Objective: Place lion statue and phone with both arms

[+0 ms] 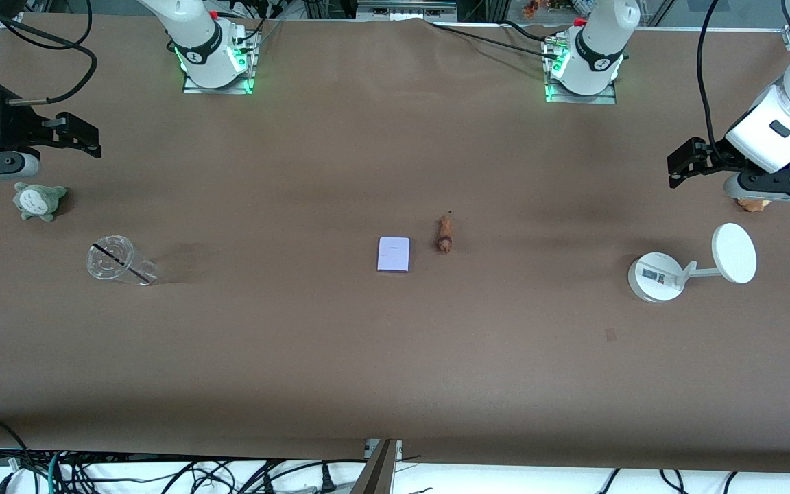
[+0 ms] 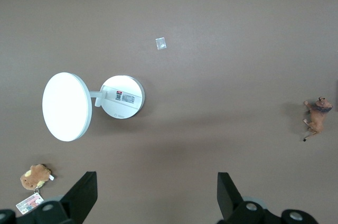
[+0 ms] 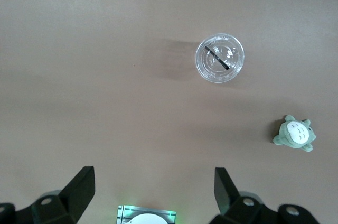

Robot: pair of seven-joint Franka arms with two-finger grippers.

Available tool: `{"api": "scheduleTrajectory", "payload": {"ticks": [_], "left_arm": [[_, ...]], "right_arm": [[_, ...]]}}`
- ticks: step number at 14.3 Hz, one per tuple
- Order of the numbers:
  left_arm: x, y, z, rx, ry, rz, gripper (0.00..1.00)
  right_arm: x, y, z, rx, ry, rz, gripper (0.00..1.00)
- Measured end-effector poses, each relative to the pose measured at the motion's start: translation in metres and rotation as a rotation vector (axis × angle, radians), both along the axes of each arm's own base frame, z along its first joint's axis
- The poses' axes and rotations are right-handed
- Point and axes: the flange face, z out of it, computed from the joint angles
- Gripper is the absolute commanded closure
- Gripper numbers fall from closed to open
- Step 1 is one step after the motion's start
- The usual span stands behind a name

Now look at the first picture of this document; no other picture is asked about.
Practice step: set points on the grey green plush toy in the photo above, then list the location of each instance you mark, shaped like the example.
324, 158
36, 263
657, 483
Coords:
37, 201

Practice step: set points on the silver metal frame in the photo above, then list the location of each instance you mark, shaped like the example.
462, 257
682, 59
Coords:
402, 10

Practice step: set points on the clear plastic cup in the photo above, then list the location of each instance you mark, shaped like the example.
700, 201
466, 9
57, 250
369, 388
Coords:
107, 271

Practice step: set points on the black straw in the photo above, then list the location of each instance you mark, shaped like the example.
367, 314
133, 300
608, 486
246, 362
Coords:
121, 263

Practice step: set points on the white round phone stand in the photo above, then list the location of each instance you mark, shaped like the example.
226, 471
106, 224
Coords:
655, 278

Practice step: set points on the aluminium profile beam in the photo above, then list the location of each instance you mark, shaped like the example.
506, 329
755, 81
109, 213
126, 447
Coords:
378, 473

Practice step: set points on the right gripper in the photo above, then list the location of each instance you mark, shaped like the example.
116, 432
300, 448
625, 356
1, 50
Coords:
5, 129

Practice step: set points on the orange animal figurine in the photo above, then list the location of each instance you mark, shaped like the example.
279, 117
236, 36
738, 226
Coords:
753, 204

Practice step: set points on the small orange background toy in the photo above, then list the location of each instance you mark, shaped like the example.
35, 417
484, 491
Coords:
531, 8

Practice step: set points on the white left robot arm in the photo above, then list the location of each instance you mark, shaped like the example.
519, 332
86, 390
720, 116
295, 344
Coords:
601, 41

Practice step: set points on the brown table cover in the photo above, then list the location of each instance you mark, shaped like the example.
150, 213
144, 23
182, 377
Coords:
395, 357

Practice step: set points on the white phone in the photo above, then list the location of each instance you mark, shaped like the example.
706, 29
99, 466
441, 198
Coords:
393, 254

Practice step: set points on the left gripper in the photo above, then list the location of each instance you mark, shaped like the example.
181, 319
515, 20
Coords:
719, 156

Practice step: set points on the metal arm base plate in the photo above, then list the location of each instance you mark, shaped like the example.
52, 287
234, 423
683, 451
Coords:
601, 99
193, 88

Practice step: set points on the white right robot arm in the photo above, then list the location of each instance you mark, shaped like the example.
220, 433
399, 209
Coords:
196, 27

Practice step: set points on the brown lion statue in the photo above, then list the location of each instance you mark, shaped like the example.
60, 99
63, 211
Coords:
444, 237

